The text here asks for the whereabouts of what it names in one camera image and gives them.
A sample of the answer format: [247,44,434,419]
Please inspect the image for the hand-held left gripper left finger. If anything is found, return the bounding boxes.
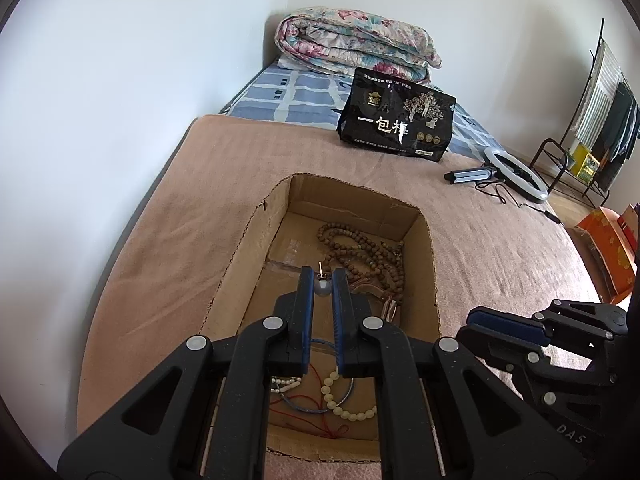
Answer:
[57,266,316,480]

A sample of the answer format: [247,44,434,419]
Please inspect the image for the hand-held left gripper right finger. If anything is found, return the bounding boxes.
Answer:
[332,267,589,480]

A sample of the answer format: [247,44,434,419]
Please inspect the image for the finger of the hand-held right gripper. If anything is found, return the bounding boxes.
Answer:
[467,299,629,346]
[457,326,556,406]

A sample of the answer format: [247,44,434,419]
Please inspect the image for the small pearl earring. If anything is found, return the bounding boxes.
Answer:
[314,261,332,297]

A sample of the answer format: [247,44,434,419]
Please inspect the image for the white pearl necklace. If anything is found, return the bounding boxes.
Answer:
[269,374,304,395]

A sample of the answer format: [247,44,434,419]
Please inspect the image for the brown wooden bead necklace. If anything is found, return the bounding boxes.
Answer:
[316,222,406,304]

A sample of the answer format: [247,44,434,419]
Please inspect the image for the cream bead bracelet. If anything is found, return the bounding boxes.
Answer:
[322,369,379,419]

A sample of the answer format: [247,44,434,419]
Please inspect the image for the thin metal bangle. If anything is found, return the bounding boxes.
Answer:
[280,339,355,415]

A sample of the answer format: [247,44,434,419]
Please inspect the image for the cardboard box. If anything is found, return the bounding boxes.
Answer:
[200,173,441,464]

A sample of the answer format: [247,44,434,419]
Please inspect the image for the orange patterned box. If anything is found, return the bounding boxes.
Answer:
[574,203,640,306]

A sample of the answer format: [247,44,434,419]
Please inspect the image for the black metal clothes rack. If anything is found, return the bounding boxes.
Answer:
[528,18,640,209]

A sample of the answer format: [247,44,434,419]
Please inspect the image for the yellow box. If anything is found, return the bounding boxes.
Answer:
[569,142,601,181]

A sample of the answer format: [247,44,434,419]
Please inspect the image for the black snack bag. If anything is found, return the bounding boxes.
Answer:
[338,66,457,164]

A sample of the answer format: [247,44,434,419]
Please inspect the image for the dark hanging clothes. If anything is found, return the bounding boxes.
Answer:
[592,82,640,194]

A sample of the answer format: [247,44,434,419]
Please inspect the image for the blue plaid bed sheet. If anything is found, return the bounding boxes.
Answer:
[219,59,502,155]

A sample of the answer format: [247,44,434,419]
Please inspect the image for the striped hanging cloth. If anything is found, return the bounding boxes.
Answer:
[572,42,621,146]

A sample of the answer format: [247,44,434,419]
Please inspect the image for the folded floral quilt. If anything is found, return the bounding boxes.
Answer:
[274,7,444,86]

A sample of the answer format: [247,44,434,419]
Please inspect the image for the thin red string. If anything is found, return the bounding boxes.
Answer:
[271,359,352,439]

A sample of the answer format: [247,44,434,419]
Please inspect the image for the black ring light cable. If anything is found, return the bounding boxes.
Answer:
[474,182,564,226]

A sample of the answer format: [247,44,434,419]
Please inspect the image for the white ring light with tripod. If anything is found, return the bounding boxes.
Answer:
[443,145,550,205]

